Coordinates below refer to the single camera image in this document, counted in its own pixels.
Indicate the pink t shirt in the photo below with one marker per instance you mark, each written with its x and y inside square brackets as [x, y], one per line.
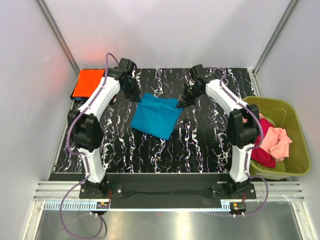
[279, 143]

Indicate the blue t shirt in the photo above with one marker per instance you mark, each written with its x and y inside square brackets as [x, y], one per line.
[156, 116]

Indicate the aluminium frame rail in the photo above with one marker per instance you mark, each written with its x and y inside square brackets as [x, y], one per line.
[257, 190]

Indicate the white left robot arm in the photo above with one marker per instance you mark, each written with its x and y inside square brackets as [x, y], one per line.
[84, 129]

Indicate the folded orange t shirt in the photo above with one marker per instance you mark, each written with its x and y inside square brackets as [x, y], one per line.
[88, 81]

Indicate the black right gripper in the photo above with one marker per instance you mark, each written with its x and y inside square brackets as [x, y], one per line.
[182, 103]

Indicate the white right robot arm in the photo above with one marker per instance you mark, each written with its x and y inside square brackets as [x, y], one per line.
[243, 125]

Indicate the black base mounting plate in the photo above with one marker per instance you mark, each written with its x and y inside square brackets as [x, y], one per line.
[164, 203]

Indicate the olive green plastic bin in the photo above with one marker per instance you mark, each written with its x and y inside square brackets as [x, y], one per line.
[282, 114]

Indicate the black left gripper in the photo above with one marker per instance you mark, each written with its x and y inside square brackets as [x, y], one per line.
[134, 96]

